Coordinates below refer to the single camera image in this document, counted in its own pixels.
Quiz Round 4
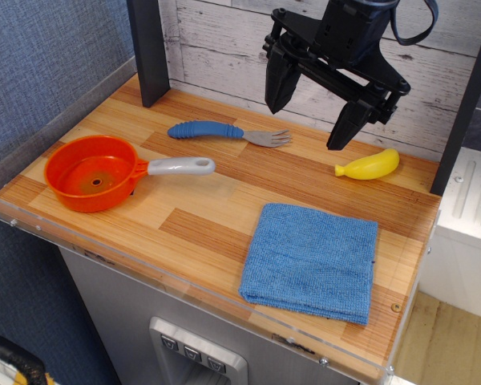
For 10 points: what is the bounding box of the grey dispenser button panel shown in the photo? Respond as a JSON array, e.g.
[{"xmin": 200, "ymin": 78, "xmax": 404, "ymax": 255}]
[{"xmin": 149, "ymin": 317, "xmax": 249, "ymax": 384}]

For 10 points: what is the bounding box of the white grooved side unit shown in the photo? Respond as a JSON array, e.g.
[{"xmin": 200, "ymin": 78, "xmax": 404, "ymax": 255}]
[{"xmin": 418, "ymin": 148, "xmax": 481, "ymax": 317}]

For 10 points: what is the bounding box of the yellow toy banana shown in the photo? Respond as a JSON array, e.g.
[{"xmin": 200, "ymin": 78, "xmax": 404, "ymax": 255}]
[{"xmin": 334, "ymin": 148, "xmax": 400, "ymax": 180}]

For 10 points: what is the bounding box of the dark grey post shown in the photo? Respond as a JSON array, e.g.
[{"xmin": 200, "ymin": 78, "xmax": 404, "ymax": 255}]
[
  {"xmin": 127, "ymin": 0, "xmax": 171, "ymax": 107},
  {"xmin": 430, "ymin": 0, "xmax": 481, "ymax": 197}
]

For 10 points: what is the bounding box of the silver toy fridge cabinet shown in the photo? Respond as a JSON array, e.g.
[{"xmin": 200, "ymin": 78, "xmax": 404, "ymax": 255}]
[{"xmin": 61, "ymin": 249, "xmax": 355, "ymax": 384}]

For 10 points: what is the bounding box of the dark grey left post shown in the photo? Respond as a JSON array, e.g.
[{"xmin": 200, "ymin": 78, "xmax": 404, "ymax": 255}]
[{"xmin": 127, "ymin": 0, "xmax": 171, "ymax": 107}]

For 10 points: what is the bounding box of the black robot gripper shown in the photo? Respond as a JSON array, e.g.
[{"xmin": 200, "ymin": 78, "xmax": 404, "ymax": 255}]
[{"xmin": 263, "ymin": 1, "xmax": 410, "ymax": 151}]

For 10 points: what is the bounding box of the dark grey right post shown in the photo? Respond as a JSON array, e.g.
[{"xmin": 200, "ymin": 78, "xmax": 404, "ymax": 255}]
[{"xmin": 430, "ymin": 0, "xmax": 481, "ymax": 197}]

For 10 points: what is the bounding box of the fork with blue handle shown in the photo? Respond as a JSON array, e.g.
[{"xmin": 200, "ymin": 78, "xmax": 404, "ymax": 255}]
[{"xmin": 168, "ymin": 121, "xmax": 292, "ymax": 148}]

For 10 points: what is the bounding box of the clear acrylic table guard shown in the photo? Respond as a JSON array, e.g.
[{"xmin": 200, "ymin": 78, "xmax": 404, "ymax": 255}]
[{"xmin": 0, "ymin": 49, "xmax": 441, "ymax": 384}]

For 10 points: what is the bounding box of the black and yellow object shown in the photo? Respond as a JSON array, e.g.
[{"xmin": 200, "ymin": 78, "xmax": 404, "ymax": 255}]
[{"xmin": 0, "ymin": 336, "xmax": 56, "ymax": 385}]

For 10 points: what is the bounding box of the orange pot with grey handle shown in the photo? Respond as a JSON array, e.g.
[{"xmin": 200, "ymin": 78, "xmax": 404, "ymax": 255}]
[{"xmin": 44, "ymin": 136, "xmax": 216, "ymax": 213}]

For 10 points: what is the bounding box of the blue towel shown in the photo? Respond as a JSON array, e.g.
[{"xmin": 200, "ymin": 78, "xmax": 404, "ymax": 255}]
[{"xmin": 239, "ymin": 204, "xmax": 378, "ymax": 326}]

